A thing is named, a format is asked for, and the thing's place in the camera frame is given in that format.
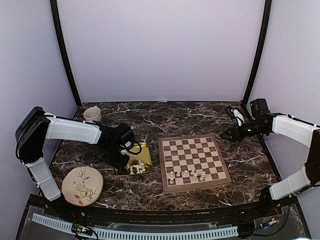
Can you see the black frame post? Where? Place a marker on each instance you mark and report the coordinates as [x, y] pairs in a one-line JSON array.
[[259, 51], [63, 51]]

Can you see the cream ceramic mug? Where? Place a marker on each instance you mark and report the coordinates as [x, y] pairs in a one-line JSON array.
[[93, 114]]

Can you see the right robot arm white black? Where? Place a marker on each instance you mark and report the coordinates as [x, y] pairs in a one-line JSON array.
[[293, 128]]

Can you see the wooden chess board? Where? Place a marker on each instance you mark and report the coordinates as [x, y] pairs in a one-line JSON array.
[[197, 154]]

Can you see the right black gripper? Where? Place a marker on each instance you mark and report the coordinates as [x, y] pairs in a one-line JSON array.
[[234, 130]]

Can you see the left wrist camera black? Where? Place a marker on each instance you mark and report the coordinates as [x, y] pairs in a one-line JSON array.
[[125, 133]]

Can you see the left black frame post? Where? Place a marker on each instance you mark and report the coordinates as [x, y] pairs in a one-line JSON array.
[[63, 51]]

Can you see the grey slotted cable duct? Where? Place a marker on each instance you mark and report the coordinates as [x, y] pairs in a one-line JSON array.
[[134, 232]]

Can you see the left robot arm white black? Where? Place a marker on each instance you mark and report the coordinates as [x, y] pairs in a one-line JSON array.
[[40, 126]]

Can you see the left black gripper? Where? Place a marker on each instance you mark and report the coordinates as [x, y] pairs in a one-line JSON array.
[[120, 165]]

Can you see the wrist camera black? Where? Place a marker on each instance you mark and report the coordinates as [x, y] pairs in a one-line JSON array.
[[259, 107], [125, 133]]

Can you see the white chess king piece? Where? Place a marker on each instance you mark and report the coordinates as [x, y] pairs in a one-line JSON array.
[[195, 178]]

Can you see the right black frame post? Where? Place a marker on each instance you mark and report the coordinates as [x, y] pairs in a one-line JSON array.
[[259, 51]]

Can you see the round bird painted plate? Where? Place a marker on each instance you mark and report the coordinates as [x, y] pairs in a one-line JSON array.
[[82, 186]]

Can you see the white chess queen piece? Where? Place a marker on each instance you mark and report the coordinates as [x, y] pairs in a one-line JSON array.
[[202, 176]]

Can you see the gold metal tray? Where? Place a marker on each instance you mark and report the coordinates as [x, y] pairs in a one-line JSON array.
[[137, 164]]

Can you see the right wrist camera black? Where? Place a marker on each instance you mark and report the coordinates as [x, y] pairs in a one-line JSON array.
[[259, 107]]

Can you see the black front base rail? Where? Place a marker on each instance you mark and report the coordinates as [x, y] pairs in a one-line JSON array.
[[234, 215]]

